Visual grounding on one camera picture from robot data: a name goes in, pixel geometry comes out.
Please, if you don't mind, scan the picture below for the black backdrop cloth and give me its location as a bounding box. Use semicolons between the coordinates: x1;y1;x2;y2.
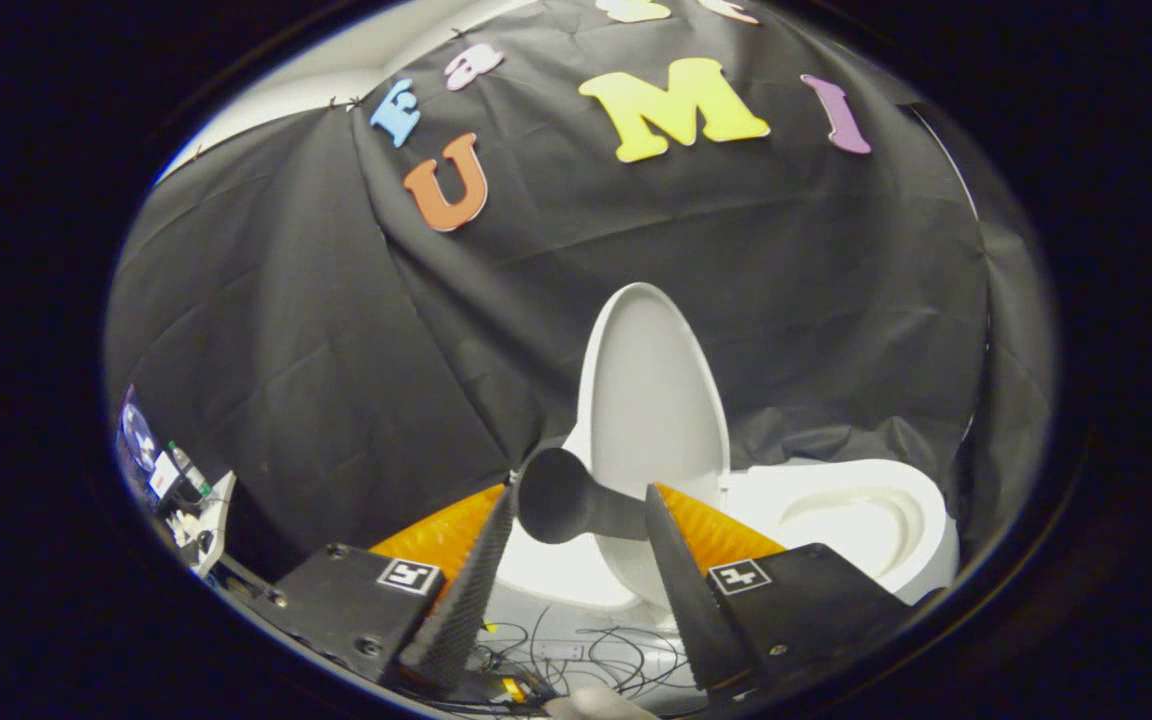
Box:
104;0;1055;583

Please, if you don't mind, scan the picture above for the white stand with clutter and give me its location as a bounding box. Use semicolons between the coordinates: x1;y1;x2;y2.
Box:
116;385;238;580

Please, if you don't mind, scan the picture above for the black cable tangle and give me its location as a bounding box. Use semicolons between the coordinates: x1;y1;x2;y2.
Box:
474;608;689;703

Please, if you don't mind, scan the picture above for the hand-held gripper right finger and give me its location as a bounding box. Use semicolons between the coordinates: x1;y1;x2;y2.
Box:
644;483;915;696

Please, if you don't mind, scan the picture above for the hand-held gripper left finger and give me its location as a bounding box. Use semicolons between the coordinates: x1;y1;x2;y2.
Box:
254;483;519;693

